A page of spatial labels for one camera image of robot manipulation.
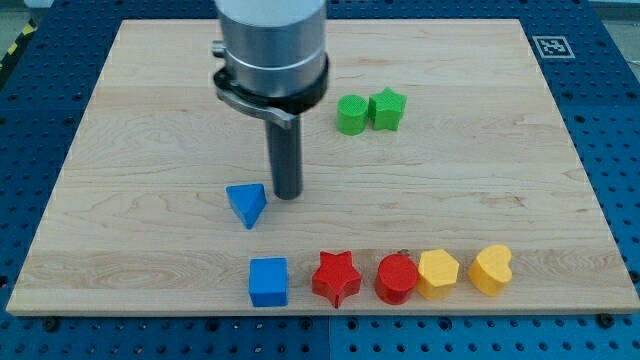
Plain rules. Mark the red star block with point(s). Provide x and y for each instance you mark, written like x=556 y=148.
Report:
x=336 y=277

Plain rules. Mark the blue cube block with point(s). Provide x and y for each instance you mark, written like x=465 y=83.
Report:
x=268 y=282

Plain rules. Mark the wooden board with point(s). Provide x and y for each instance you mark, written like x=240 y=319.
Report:
x=139 y=223

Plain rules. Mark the white fiducial marker tag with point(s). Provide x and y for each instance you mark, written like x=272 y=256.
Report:
x=553 y=47

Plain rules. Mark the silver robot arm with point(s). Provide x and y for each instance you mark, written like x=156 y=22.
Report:
x=276 y=68

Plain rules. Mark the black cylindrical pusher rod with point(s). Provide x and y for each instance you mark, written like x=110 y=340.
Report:
x=285 y=156

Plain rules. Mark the yellow heart block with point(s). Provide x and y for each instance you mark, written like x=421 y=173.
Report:
x=490 y=271

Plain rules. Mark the blue triangle block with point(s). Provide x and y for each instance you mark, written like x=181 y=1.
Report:
x=247 y=202

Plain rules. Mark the red cylinder block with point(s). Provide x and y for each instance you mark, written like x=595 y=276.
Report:
x=396 y=278

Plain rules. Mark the yellow hexagon block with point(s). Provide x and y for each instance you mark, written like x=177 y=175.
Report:
x=438 y=274

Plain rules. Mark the green star block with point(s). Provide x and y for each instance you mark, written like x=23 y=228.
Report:
x=386 y=109

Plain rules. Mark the green cylinder block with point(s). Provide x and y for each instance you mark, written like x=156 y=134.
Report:
x=352 y=114

